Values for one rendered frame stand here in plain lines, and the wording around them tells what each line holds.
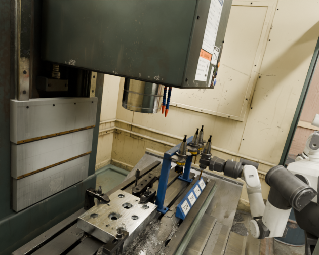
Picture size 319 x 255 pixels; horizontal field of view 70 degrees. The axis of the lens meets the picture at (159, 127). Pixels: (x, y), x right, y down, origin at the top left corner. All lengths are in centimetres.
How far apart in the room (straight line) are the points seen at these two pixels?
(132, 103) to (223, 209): 117
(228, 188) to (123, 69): 137
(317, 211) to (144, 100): 79
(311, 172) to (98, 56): 92
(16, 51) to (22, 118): 26
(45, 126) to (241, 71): 135
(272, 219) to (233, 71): 111
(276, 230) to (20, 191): 112
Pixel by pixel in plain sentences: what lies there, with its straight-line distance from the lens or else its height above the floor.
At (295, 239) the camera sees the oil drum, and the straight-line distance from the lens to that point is 313.
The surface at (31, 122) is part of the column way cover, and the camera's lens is 112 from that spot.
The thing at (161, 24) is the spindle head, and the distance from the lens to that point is 78.
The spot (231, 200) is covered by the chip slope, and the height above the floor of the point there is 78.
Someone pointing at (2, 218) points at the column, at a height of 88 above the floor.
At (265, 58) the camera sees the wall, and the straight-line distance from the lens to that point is 182.
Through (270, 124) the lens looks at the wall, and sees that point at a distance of 183.
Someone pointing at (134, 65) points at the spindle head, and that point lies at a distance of 80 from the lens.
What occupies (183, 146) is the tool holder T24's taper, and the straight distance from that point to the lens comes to 117.
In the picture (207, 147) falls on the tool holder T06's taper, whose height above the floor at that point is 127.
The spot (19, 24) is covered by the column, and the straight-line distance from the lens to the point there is 106.
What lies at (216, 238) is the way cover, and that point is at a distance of 152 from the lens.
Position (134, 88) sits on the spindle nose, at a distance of 85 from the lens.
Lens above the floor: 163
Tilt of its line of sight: 14 degrees down
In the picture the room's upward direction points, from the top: 9 degrees clockwise
